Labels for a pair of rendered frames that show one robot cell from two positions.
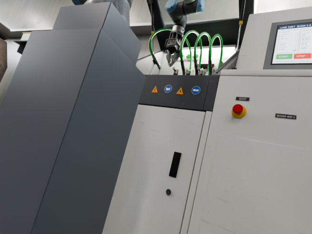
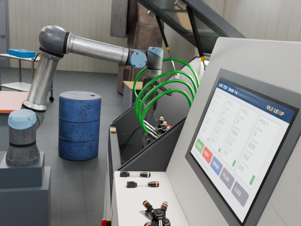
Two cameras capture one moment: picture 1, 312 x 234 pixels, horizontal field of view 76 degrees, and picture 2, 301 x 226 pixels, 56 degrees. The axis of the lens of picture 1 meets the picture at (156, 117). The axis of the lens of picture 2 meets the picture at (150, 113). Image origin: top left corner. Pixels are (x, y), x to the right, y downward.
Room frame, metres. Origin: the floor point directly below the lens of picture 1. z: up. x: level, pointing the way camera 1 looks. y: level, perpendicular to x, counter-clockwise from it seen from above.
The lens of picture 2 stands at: (0.16, -1.09, 1.53)
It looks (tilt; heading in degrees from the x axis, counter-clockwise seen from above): 15 degrees down; 48
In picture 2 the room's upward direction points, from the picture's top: 6 degrees clockwise
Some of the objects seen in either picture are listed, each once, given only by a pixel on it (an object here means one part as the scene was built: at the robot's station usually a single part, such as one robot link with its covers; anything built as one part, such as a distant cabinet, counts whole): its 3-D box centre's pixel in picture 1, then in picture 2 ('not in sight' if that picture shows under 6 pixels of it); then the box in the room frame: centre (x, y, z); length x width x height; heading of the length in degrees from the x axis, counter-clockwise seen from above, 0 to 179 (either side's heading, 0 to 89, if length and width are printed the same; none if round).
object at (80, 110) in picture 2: not in sight; (79, 124); (1.77, 1.96, 0.38); 0.51 x 0.51 x 0.76
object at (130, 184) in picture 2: not in sight; (143, 184); (0.81, -0.38, 0.99); 0.12 x 0.02 x 0.02; 151
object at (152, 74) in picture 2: (178, 32); (153, 73); (1.14, 0.00, 1.34); 0.08 x 0.08 x 0.05
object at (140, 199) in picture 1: (122, 174); (106, 225); (0.97, 0.08, 0.44); 0.65 x 0.02 x 0.68; 59
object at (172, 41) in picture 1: (174, 42); (150, 89); (1.14, 0.01, 1.26); 0.09 x 0.08 x 0.12; 149
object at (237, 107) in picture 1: (238, 110); (106, 223); (0.71, -0.29, 0.80); 0.05 x 0.04 x 0.05; 59
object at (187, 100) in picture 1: (147, 90); (113, 158); (0.98, 0.07, 0.87); 0.62 x 0.04 x 0.16; 59
